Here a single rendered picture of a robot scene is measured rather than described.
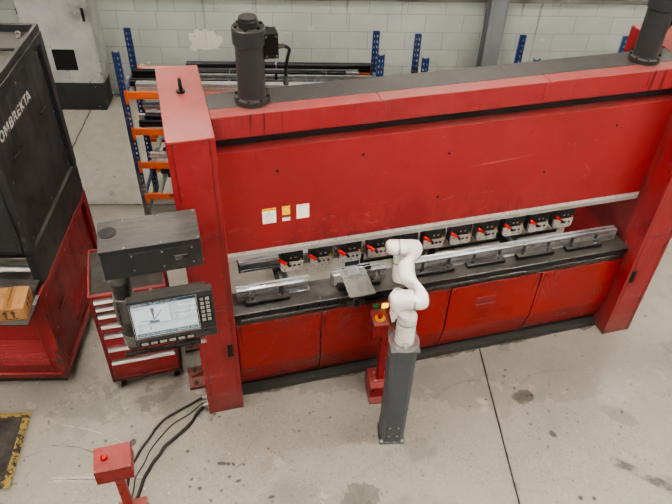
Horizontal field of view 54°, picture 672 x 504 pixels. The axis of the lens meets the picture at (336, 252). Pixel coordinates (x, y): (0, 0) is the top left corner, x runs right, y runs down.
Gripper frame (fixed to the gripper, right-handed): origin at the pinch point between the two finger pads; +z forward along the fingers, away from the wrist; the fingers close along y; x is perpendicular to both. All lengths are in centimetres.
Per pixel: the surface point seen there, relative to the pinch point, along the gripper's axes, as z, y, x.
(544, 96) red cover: -143, -52, 87
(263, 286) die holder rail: -21, -21, -88
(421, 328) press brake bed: 37, -19, 29
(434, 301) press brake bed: 9.5, -22.6, 35.3
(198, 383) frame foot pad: 72, -10, -141
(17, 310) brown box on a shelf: -34, -4, -239
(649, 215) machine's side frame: -45, -43, 189
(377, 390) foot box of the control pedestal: 64, 14, -8
